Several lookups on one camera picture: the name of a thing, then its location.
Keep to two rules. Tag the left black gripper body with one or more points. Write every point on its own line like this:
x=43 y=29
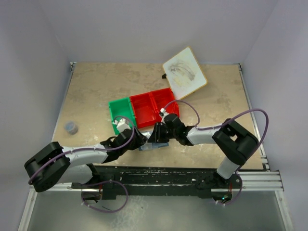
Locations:
x=135 y=143

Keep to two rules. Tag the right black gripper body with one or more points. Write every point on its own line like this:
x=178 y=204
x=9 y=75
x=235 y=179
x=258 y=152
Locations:
x=172 y=134

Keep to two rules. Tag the blue card holder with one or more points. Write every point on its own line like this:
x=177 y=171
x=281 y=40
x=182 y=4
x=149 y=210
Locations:
x=150 y=146

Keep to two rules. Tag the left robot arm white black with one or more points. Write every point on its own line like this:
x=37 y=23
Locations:
x=58 y=164

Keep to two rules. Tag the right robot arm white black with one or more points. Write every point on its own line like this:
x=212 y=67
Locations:
x=236 y=142

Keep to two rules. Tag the green plastic bin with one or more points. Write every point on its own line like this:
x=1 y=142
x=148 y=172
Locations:
x=119 y=108

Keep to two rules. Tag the red double plastic bin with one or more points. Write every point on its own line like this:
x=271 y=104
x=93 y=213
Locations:
x=146 y=106

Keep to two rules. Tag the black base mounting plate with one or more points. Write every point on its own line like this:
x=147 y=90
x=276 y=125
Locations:
x=161 y=181

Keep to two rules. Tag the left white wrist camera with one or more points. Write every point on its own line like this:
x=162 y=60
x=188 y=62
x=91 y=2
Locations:
x=121 y=125

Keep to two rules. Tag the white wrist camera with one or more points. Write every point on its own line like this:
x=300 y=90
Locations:
x=163 y=113
x=121 y=125

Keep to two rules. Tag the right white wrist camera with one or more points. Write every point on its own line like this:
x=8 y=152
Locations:
x=163 y=113

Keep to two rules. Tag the white board wooden frame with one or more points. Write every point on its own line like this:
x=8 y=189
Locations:
x=184 y=74

